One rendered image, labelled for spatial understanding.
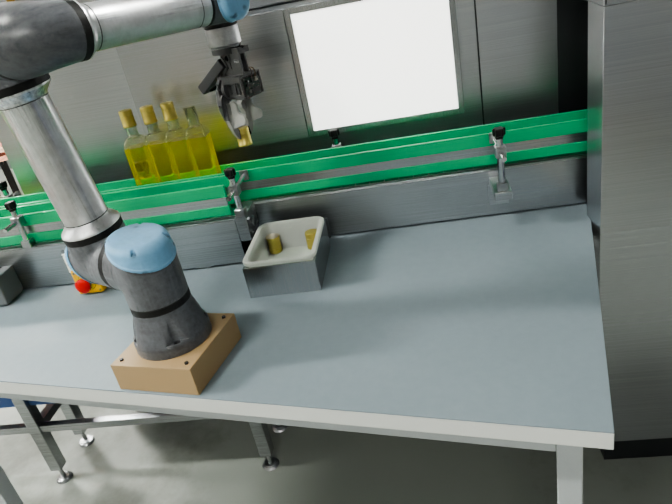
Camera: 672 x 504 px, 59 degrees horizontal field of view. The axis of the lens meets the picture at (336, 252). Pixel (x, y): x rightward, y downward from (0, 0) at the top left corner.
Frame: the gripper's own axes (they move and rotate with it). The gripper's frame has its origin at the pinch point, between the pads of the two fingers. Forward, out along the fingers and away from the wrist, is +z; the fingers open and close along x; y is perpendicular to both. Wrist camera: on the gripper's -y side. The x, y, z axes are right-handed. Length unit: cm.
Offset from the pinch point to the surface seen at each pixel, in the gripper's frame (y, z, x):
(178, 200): -14.8, 13.7, -13.5
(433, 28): 33, -13, 43
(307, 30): 4.9, -17.8, 27.1
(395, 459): 22, 108, 6
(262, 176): -1.7, 13.9, 4.7
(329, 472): 6, 108, -7
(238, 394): 32, 33, -49
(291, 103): -2.1, -0.1, 22.9
